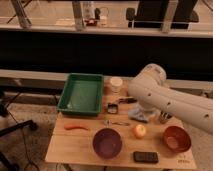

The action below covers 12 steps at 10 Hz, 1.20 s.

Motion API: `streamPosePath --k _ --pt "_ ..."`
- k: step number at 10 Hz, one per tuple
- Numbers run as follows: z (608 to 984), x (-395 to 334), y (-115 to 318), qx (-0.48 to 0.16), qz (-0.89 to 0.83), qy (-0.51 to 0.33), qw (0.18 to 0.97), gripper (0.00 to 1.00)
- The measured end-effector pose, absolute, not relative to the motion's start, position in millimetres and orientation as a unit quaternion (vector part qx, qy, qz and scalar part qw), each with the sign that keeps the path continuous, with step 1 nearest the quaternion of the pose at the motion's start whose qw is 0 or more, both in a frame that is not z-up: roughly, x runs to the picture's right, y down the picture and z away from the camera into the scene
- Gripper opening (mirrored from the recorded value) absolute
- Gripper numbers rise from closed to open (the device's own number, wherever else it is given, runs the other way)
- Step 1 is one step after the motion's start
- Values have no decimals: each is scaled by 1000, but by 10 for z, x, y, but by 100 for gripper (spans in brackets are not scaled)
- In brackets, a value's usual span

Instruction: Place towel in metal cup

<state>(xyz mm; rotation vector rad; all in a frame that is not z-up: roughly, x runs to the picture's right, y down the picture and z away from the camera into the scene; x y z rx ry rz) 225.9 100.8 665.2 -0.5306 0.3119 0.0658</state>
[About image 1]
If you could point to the white paper cup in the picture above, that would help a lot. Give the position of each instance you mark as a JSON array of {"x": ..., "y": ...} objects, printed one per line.
[{"x": 116, "y": 84}]

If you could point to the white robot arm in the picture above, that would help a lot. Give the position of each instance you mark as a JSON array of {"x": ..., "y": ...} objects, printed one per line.
[{"x": 149, "y": 87}]

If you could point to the orange carrot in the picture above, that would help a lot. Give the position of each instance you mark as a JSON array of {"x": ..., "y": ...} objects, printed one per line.
[{"x": 71, "y": 127}]

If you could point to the orange-brown bowl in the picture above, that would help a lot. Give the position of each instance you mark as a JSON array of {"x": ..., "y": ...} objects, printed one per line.
[{"x": 176, "y": 139}]

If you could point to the small metal spoon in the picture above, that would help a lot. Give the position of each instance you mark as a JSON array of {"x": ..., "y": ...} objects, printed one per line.
[{"x": 108, "y": 122}]

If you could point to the purple bowl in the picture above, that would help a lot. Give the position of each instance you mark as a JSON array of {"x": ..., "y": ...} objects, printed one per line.
[{"x": 107, "y": 143}]

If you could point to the black-handled measuring scoop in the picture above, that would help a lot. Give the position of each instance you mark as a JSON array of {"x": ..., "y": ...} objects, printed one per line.
[{"x": 113, "y": 107}]

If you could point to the black remote control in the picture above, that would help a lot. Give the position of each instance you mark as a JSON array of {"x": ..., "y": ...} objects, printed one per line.
[{"x": 145, "y": 157}]

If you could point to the wooden table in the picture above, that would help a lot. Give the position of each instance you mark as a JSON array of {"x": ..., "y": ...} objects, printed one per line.
[{"x": 75, "y": 146}]

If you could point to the metal cup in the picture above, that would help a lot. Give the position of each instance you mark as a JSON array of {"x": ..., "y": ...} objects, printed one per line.
[{"x": 164, "y": 117}]

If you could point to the green plastic tray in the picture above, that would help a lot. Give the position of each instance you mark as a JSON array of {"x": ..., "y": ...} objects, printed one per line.
[{"x": 82, "y": 95}]

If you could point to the yellow-red apple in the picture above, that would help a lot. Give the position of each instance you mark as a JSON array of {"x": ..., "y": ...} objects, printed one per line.
[{"x": 139, "y": 131}]

